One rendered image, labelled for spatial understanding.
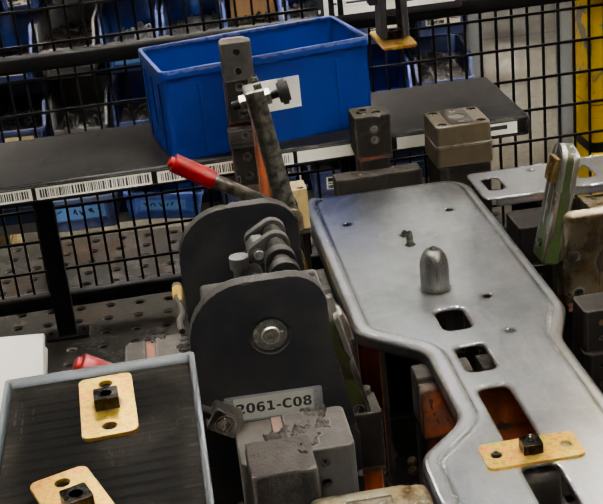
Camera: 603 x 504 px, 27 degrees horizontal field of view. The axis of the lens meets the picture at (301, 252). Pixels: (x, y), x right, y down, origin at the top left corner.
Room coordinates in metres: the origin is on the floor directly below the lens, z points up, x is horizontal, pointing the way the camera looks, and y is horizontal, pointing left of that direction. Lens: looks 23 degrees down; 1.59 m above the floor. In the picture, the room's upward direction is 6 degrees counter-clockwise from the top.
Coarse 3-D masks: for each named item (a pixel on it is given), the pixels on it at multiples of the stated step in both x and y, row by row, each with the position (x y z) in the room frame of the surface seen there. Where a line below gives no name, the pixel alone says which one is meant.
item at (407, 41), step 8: (392, 32) 1.35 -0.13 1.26; (400, 32) 1.35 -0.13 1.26; (376, 40) 1.36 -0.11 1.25; (384, 40) 1.35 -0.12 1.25; (392, 40) 1.35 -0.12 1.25; (400, 40) 1.34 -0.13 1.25; (408, 40) 1.34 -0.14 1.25; (384, 48) 1.32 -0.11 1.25; (392, 48) 1.32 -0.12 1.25; (400, 48) 1.32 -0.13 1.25
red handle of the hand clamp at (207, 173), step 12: (180, 156) 1.33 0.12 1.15; (180, 168) 1.32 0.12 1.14; (192, 168) 1.33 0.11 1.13; (204, 168) 1.33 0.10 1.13; (192, 180) 1.33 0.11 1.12; (204, 180) 1.32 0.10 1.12; (216, 180) 1.33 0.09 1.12; (228, 180) 1.34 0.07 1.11; (228, 192) 1.33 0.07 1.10; (240, 192) 1.33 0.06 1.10; (252, 192) 1.34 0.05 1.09
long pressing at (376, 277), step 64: (384, 192) 1.54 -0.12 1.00; (448, 192) 1.51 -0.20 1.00; (320, 256) 1.37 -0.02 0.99; (384, 256) 1.33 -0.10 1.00; (448, 256) 1.31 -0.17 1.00; (512, 256) 1.29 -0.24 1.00; (384, 320) 1.17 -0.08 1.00; (512, 320) 1.14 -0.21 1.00; (448, 384) 1.02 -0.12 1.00; (512, 384) 1.01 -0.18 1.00; (576, 384) 1.00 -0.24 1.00; (448, 448) 0.91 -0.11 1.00
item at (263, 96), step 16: (240, 96) 1.34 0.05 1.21; (256, 96) 1.32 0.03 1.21; (272, 96) 1.34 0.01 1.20; (288, 96) 1.34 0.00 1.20; (256, 112) 1.32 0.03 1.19; (256, 128) 1.32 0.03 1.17; (272, 128) 1.33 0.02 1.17; (272, 144) 1.33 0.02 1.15; (272, 160) 1.33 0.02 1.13; (272, 176) 1.33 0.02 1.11; (272, 192) 1.33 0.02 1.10; (288, 192) 1.33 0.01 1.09
